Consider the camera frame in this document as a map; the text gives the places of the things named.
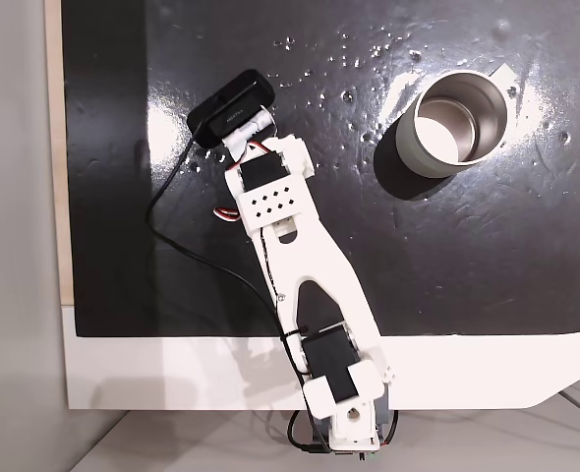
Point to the sage green steel-rimmed mug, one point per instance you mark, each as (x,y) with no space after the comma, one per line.
(418,147)

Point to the black rubber mat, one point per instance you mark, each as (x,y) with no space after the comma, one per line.
(467,246)

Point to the black oval camera box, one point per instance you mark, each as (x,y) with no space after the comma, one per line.
(231,98)

